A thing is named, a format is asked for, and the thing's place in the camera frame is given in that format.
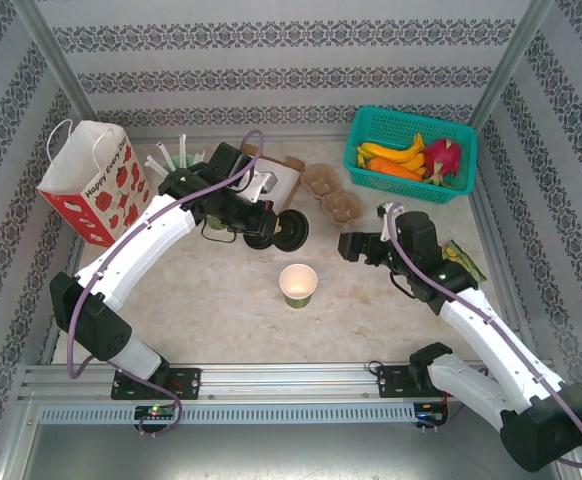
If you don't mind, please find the black cup lid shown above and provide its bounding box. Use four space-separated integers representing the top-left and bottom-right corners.
274 209 310 252

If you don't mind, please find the brown pulp cup carrier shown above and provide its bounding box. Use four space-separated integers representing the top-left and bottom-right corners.
299 164 364 225

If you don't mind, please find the single green paper cup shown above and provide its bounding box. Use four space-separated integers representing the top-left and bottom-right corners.
278 263 319 310

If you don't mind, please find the white red printed paper bag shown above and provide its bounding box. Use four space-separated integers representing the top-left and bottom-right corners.
36 118 153 249

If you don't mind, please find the stack of black cup lids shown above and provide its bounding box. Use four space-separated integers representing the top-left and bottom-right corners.
243 230 278 252

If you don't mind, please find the brown cardboard box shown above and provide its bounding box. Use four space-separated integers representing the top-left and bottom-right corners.
240 143 306 214

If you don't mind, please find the green snack packet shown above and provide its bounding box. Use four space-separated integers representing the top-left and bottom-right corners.
440 239 488 284

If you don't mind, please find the mint green straw holder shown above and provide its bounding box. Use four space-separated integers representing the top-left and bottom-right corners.
163 153 200 176

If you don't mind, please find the orange carrot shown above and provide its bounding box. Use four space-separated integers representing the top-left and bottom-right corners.
367 157 424 182

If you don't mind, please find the pink dragon fruit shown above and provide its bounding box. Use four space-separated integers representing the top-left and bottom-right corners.
418 138 465 187

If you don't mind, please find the yellow banana bunch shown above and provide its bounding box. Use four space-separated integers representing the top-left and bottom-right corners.
356 132 427 172

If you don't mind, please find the teal plastic basket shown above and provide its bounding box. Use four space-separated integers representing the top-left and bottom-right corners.
343 105 479 205

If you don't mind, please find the left gripper thin black cable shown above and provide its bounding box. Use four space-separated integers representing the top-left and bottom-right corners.
199 224 240 245

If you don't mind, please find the gripper thin black cable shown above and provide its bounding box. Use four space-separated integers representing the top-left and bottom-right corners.
389 267 425 301
199 224 240 245

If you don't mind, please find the right gripper thin black cable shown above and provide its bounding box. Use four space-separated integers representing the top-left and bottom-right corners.
389 267 425 301

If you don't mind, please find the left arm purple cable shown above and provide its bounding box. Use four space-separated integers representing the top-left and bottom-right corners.
66 129 266 440

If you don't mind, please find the long aluminium base rail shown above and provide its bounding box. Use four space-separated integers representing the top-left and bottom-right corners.
19 363 560 402

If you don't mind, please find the slotted grey cable duct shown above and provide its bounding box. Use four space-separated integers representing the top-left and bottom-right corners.
38 402 418 426

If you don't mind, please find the aluminium frame post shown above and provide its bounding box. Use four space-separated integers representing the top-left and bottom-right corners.
13 0 100 124
470 0 555 131

